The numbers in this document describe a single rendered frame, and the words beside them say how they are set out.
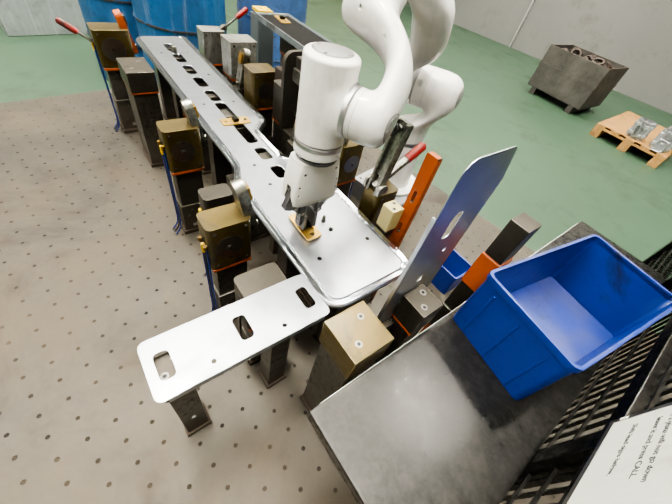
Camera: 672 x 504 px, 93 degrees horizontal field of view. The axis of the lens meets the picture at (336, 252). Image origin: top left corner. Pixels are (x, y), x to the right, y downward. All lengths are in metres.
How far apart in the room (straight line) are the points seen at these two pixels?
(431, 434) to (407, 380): 0.07
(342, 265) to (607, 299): 0.51
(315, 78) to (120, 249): 0.81
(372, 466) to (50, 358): 0.74
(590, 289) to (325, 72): 0.64
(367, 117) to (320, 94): 0.07
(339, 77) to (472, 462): 0.54
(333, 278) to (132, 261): 0.64
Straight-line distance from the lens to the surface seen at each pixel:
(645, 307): 0.79
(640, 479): 0.40
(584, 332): 0.78
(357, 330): 0.50
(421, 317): 0.53
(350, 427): 0.48
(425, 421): 0.52
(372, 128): 0.48
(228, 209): 0.66
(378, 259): 0.68
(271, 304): 0.57
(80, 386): 0.92
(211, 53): 1.59
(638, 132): 5.83
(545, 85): 6.50
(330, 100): 0.50
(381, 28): 0.55
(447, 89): 1.08
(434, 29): 0.94
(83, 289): 1.05
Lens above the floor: 1.49
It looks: 47 degrees down
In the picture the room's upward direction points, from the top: 16 degrees clockwise
